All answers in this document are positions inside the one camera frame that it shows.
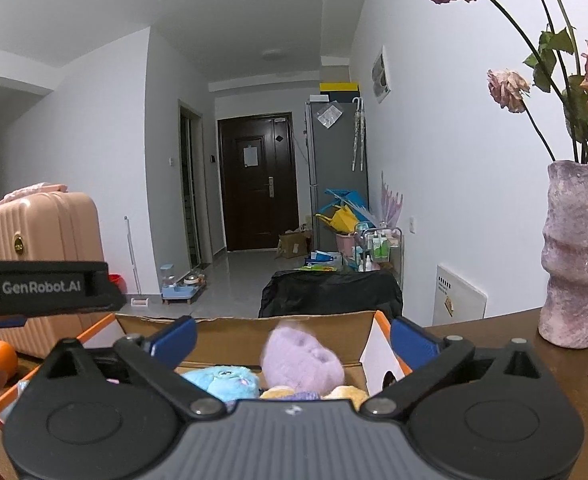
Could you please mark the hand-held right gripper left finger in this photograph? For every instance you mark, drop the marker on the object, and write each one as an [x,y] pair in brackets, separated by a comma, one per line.
[174,342]

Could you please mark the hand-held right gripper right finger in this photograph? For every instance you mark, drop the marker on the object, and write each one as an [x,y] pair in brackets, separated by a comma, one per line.
[414,342]

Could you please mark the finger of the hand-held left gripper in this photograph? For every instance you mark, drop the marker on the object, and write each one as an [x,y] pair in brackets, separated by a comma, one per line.
[4,323]

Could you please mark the light blue plush toy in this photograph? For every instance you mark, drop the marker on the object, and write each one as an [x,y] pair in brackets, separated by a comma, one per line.
[219,382]

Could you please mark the orange printed cardboard box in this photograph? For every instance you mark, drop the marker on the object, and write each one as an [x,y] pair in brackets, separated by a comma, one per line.
[234,335]

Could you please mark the yellow white hamster plush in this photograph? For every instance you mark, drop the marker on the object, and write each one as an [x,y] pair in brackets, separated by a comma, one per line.
[346,392]

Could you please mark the fluffy purple plush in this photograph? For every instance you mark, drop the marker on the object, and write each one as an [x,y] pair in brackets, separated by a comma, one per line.
[299,360]

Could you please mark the orange fruit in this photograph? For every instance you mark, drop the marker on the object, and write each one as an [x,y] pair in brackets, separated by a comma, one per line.
[1,356]

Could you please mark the blue pet feeder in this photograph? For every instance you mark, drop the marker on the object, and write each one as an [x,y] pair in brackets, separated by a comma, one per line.
[180,287]

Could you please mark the pink ribbed suitcase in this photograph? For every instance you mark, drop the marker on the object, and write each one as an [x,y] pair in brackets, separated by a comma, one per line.
[39,230]

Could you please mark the red bucket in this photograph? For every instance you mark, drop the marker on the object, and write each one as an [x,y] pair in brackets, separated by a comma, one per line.
[115,283]

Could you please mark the white mop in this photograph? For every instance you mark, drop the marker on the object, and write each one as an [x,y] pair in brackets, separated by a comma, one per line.
[134,270]

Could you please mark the pink cloth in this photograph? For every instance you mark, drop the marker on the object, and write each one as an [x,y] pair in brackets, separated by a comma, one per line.
[29,194]

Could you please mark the metal storage cart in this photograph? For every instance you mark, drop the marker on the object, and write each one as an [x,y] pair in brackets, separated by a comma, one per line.
[381,247]

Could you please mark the black cloth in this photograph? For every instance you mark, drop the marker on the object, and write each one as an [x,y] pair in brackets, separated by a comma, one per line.
[324,292]

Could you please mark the pink waste bin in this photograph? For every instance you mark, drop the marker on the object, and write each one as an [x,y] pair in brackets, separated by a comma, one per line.
[345,247]

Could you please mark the brown floor cardboard box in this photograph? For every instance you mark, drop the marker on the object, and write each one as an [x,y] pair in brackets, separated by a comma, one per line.
[293,245]

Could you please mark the dark brown entrance door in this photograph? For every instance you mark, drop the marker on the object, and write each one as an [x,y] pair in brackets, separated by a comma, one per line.
[256,185]

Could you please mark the purple textured vase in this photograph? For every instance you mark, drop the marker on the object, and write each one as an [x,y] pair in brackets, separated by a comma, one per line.
[574,260]

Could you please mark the grey refrigerator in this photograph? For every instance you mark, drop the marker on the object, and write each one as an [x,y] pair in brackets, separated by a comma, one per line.
[334,170]

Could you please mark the clear folded umbrella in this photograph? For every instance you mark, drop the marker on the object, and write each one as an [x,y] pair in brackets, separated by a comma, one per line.
[358,135]

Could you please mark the clear plastic bag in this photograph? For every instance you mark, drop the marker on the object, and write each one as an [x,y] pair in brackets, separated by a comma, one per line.
[330,117]

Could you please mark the yellow black box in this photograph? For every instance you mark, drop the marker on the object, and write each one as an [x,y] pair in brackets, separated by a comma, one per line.
[339,91]

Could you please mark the round ceiling light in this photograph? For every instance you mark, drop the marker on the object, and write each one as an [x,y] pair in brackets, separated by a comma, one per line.
[273,54]

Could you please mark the white wall box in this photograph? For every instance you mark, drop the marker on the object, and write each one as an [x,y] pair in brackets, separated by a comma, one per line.
[459,295]

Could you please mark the purple feather wall decoration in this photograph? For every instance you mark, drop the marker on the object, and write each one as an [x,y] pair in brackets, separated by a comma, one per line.
[391,202]

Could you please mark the white wall electrical panel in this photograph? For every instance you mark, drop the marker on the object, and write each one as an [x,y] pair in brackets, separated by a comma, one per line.
[380,75]

